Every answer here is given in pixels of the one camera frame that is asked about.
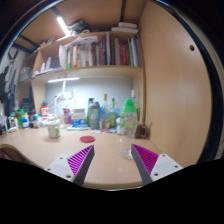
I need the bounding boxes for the wooden shelf unit with books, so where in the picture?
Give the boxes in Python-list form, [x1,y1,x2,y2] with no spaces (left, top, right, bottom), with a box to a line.
[18,21,145,85]

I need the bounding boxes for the clear bottle with gold cap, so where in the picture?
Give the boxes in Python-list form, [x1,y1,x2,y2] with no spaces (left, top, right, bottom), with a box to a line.
[99,93,111,131]

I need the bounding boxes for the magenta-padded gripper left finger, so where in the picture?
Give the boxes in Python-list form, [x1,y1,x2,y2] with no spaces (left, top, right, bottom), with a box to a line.
[43,144,96,187]

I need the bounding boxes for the green plastic container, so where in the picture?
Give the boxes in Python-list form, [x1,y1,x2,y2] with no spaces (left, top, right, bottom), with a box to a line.
[16,108,26,129]

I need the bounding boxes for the ceiling strip light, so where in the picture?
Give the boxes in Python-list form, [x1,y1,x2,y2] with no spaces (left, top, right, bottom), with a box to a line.
[56,16,71,37]

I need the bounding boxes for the white under-shelf light bar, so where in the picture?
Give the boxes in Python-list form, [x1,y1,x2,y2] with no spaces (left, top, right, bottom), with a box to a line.
[47,77,81,84]

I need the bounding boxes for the white wall outlet with cables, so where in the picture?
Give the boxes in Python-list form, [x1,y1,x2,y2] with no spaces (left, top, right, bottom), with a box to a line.
[49,91,76,116]

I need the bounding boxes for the dark hanging clothes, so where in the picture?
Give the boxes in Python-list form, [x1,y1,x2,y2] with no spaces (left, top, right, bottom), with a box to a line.
[0,48,21,108]

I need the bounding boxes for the white mug with green handle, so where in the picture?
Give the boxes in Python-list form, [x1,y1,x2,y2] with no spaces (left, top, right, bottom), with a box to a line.
[45,119,62,139]

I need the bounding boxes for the small white bottle blue label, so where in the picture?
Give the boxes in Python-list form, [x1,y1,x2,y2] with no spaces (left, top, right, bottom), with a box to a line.
[21,114,30,130]

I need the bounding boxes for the red and white canister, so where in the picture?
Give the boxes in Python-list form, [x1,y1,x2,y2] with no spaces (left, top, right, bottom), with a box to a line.
[40,105,50,122]

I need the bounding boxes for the green glass bottle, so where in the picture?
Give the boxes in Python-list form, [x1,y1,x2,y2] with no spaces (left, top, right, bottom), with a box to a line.
[109,97,118,129]

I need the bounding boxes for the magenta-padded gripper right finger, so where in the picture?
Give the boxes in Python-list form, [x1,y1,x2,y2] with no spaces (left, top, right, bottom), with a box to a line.
[130,143,184,186]

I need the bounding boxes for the clear bottle with green cap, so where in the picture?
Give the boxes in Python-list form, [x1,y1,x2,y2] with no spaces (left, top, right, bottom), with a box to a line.
[118,98,140,160]

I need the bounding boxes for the magenta carton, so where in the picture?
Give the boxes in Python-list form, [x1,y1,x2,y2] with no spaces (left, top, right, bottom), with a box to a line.
[63,107,73,125]

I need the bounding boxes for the brown mug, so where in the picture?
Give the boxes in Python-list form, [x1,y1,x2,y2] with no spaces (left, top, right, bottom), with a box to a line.
[134,121,153,140]

